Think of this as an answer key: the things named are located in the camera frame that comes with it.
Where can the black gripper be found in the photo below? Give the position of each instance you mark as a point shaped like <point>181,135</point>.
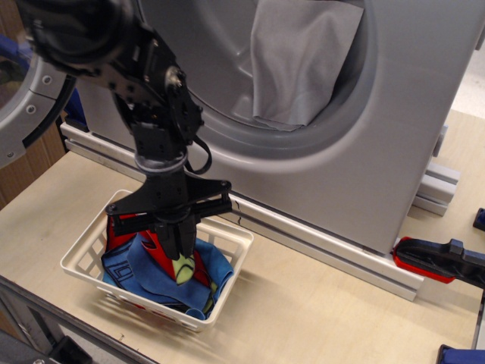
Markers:
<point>170,203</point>

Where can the green cloth black trim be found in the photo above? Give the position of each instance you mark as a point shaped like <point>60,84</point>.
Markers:
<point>184,269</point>

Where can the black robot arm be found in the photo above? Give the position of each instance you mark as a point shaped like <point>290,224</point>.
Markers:
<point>105,43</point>

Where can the round washing machine door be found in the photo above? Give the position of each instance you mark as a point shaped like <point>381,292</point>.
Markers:
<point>38,103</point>

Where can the grey toy washing machine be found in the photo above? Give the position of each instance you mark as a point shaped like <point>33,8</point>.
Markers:
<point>354,171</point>

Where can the red cloth black trim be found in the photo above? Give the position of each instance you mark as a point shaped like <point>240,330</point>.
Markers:
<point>151,245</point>

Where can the blue cloth black trim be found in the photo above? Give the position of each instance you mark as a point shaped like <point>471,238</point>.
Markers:
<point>131,268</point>

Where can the grey cloth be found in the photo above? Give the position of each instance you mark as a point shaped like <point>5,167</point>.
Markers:
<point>297,51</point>

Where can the red black clamp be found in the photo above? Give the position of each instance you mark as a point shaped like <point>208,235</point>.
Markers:
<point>443,262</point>

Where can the blue black clamp corner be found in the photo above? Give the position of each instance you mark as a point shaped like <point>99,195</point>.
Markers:
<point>449,355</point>

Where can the black clamp piece right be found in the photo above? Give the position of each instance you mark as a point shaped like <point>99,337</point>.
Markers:
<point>479,219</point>

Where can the grey metal frame bar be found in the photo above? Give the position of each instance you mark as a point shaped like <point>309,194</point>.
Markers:
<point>35,331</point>

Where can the white aluminium rail base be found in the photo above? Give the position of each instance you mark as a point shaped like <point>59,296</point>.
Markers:
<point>435,193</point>

